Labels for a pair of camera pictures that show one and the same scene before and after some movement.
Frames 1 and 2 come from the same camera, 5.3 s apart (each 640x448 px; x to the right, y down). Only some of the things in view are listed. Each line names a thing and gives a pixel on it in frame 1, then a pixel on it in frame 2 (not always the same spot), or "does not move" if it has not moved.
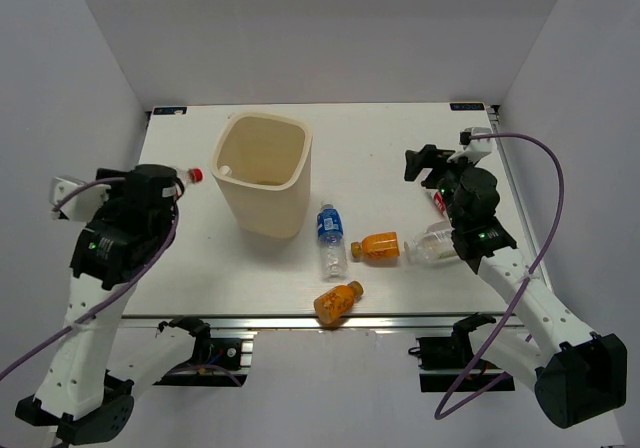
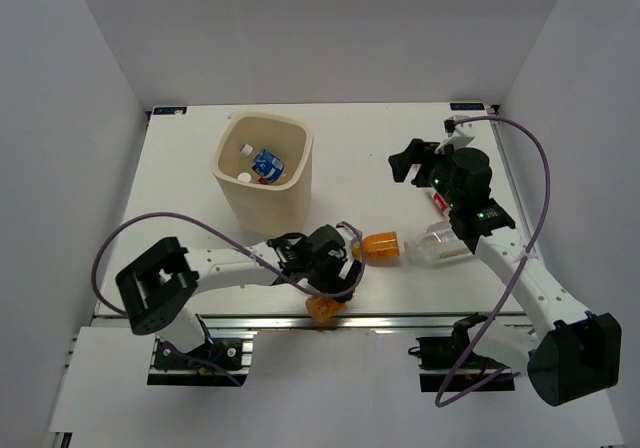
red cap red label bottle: (439, 201) does not move
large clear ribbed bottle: (434, 245) does not move
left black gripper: (116, 191) -> (335, 284)
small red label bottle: (190, 175) -> (247, 178)
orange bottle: (384, 245) does not move
